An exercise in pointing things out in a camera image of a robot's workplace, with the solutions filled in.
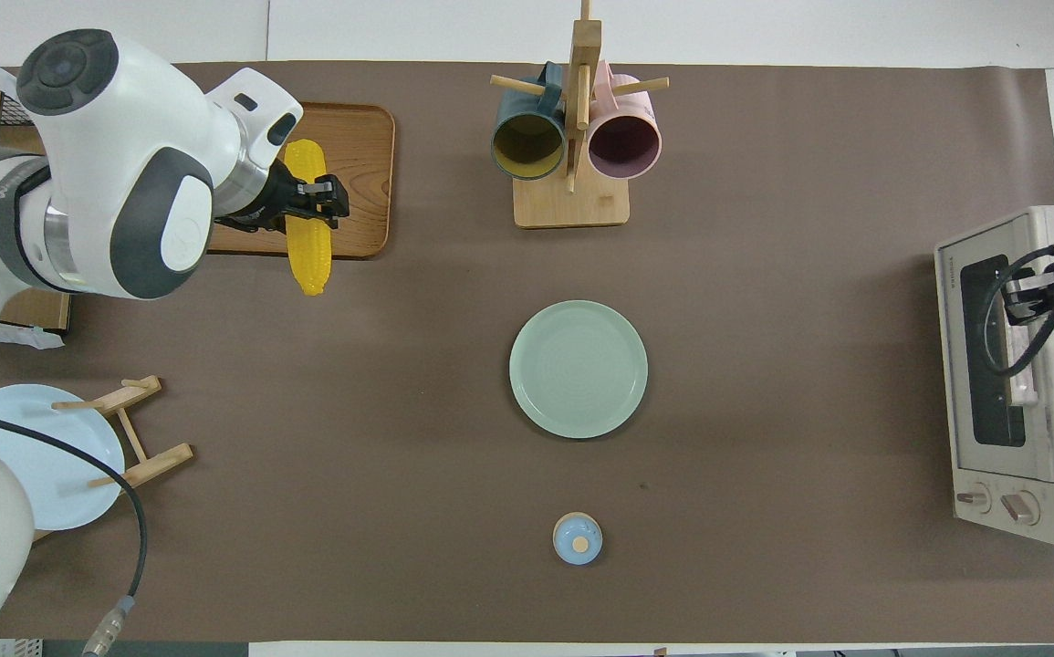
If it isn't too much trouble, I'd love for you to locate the glass oven door with handle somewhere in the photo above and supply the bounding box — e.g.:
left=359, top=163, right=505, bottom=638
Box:
left=934, top=212, right=1054, bottom=485

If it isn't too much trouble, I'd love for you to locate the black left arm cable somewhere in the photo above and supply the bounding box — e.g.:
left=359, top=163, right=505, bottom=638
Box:
left=0, top=401, right=150, bottom=657

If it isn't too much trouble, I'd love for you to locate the brown table mat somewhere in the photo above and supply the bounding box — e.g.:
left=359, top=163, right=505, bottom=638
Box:
left=0, top=60, right=1054, bottom=645

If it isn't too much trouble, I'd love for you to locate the pink mug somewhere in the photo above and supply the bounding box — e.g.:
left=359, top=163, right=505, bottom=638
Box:
left=587, top=60, right=663, bottom=181

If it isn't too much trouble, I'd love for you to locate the wooden plate rack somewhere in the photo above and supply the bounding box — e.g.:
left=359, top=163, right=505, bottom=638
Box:
left=32, top=374, right=194, bottom=545

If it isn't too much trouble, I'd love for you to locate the light blue plate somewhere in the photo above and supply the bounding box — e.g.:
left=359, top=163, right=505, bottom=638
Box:
left=0, top=383, right=126, bottom=532

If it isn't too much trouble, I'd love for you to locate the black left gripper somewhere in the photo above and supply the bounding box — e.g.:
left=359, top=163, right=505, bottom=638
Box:
left=214, top=161, right=350, bottom=235

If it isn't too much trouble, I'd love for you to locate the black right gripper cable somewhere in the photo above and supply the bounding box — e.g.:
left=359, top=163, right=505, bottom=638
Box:
left=982, top=239, right=1054, bottom=378

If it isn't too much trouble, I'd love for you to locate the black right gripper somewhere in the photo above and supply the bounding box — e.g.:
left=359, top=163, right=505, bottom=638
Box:
left=1003, top=259, right=1054, bottom=328

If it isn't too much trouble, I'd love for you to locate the wooden serving tray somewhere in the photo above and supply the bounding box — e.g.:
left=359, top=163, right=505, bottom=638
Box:
left=205, top=100, right=397, bottom=261

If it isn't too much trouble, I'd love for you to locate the pale green plate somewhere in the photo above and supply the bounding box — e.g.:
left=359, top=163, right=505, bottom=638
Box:
left=509, top=300, right=649, bottom=440

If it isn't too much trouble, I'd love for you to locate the wooden mug tree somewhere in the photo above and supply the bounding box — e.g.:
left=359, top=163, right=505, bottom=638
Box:
left=490, top=0, right=671, bottom=229

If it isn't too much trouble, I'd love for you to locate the dark teal mug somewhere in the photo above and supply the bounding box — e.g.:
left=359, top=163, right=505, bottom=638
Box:
left=490, top=62, right=569, bottom=182

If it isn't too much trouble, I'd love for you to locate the yellow corn cob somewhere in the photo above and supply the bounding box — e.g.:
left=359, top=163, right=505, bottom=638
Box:
left=283, top=139, right=334, bottom=297

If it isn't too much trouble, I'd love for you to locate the white crumpled cloth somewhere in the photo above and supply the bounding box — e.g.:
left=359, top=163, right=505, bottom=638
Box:
left=0, top=321, right=67, bottom=351

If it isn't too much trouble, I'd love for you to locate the small blue lidded jar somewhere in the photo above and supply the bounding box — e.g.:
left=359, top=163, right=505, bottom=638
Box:
left=552, top=512, right=604, bottom=567

